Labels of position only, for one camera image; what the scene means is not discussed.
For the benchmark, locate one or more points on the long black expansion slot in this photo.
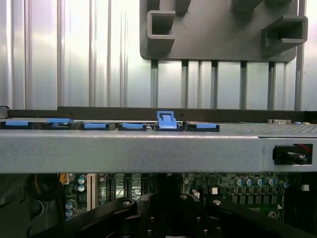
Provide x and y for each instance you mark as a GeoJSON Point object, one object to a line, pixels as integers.
{"type": "Point", "coordinates": [127, 184]}
{"type": "Point", "coordinates": [111, 186]}

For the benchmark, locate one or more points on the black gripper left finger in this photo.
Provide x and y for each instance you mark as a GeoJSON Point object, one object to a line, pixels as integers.
{"type": "Point", "coordinates": [153, 218]}

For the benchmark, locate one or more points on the white expansion slot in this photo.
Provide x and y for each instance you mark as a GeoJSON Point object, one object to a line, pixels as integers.
{"type": "Point", "coordinates": [90, 193]}

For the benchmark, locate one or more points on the green Dell motherboard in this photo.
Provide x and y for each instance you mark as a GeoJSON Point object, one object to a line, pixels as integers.
{"type": "Point", "coordinates": [247, 196]}

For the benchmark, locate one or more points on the grey metal PC case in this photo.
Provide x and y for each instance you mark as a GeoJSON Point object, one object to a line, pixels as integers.
{"type": "Point", "coordinates": [123, 153]}

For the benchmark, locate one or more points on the grey plastic parts rack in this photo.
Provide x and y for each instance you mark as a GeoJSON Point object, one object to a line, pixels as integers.
{"type": "Point", "coordinates": [210, 37]}

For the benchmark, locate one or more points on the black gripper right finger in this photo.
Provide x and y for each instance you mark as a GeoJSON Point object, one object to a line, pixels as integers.
{"type": "Point", "coordinates": [195, 218]}

